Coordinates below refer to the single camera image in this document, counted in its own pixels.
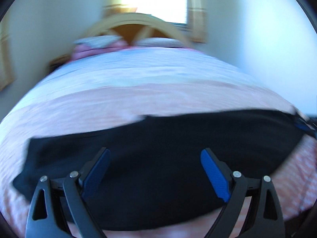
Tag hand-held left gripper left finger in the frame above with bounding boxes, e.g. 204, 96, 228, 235
25, 147, 111, 238

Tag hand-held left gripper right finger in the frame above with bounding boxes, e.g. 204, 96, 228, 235
200, 147, 285, 238

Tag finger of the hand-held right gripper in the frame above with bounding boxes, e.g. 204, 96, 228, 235
293, 113, 317, 139

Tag black pants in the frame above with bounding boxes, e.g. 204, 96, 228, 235
12, 108, 307, 231

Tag bed with pink-white cover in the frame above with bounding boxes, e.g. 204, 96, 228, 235
0, 45, 317, 238

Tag dark nightstand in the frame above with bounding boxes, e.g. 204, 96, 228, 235
50, 56, 71, 72

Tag pink and blue pillow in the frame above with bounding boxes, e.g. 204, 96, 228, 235
72, 42, 127, 60

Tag grey patterned pillow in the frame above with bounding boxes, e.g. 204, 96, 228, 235
74, 35, 122, 49

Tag striped pillow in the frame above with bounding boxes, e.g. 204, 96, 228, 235
137, 38, 185, 48

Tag cream and wood headboard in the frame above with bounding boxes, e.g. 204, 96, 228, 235
82, 13, 191, 47

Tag bright window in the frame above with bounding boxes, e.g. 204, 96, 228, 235
121, 0, 189, 26

